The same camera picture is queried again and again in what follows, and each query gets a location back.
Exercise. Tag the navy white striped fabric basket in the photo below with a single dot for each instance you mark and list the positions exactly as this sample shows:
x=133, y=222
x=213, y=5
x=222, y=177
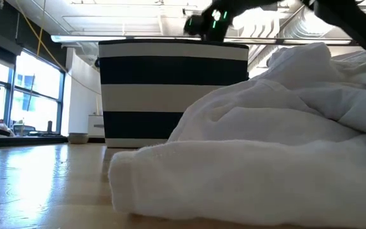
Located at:
x=157, y=70

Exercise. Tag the white textured shirt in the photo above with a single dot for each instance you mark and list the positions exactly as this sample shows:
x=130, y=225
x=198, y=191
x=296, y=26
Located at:
x=249, y=178

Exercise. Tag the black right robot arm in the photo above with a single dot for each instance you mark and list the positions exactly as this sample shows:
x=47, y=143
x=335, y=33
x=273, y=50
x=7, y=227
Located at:
x=345, y=16

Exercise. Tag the long ceiling light strip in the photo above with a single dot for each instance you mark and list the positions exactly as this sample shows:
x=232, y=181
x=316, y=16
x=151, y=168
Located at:
x=75, y=38

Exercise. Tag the white cabinet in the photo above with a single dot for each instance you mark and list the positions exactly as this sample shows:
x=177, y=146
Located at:
x=95, y=125

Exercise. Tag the small round metal tin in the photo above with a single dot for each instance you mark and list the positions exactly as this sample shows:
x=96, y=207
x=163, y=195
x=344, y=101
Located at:
x=78, y=138

